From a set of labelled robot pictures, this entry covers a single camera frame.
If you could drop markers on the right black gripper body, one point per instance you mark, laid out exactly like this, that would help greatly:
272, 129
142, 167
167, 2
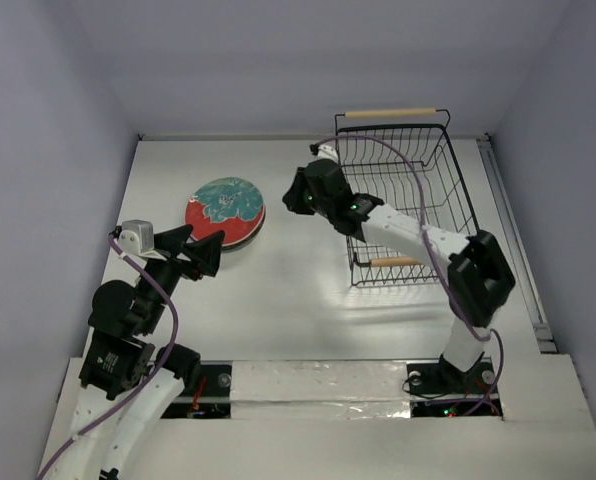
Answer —
298, 190

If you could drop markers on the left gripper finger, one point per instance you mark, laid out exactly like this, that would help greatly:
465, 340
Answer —
172, 242
205, 254

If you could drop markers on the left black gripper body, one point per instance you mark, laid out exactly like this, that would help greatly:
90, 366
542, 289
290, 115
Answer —
170, 271

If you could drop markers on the blue floral white plate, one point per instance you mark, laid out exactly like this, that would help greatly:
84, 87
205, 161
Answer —
254, 232

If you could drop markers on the white bowl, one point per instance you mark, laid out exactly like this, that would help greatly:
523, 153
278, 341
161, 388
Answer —
240, 249

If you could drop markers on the teal red plate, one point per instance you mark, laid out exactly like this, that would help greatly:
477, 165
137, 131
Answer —
232, 204

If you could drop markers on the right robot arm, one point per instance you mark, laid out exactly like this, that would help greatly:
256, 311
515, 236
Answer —
472, 270

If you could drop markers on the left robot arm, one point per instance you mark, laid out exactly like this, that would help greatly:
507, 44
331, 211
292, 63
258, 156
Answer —
133, 367

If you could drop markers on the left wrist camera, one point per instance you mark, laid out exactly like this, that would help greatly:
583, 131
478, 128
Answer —
136, 237

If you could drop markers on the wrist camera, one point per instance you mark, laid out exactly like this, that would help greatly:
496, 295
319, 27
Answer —
136, 237
324, 151

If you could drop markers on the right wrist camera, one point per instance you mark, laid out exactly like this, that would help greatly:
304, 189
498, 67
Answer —
324, 151

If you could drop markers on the black wire dish rack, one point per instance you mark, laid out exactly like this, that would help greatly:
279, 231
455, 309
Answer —
404, 157

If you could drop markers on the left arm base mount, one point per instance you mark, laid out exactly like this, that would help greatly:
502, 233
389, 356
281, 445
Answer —
210, 400

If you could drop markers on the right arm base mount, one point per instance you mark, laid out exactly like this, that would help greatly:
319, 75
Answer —
435, 390

